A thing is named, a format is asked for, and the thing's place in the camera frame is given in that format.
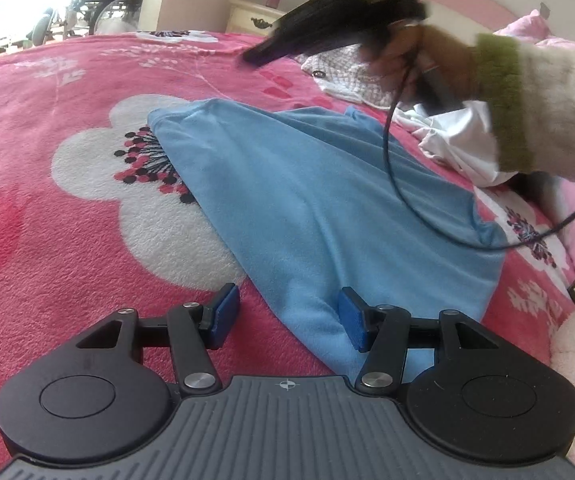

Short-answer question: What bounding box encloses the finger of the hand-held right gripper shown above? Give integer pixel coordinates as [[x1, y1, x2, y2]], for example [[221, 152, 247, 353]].
[[238, 17, 298, 67]]

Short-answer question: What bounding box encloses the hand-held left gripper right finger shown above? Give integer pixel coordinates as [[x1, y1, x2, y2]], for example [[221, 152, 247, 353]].
[[338, 286, 498, 396]]

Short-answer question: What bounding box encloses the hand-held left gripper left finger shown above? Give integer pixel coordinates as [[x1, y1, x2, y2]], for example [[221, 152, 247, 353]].
[[76, 282, 242, 396]]

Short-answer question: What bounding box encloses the blue t-shirt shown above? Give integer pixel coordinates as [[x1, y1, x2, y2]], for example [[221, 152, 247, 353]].
[[146, 97, 508, 386]]

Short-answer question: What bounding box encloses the person's right hand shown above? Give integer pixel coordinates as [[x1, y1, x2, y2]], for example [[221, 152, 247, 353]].
[[357, 22, 481, 111]]

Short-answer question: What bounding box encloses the cream nightstand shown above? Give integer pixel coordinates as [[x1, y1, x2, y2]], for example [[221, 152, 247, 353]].
[[226, 0, 288, 37]]

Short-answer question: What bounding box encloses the pale knit sweater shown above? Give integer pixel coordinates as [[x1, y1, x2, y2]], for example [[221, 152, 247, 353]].
[[300, 42, 418, 111]]

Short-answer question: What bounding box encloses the white plastic bag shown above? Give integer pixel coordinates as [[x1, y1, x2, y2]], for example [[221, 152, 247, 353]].
[[95, 7, 141, 36]]

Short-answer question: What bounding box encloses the white garment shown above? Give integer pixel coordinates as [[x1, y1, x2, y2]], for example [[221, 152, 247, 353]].
[[395, 100, 523, 190]]

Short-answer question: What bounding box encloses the pink patterned quilt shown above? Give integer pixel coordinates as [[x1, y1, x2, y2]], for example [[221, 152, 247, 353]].
[[492, 7, 575, 281]]

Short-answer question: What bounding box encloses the red floral blanket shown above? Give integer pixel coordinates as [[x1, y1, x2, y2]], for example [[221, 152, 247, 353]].
[[0, 30, 575, 466]]

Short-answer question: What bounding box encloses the black cable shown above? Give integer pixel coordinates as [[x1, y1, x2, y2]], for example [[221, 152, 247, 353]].
[[381, 50, 575, 251]]

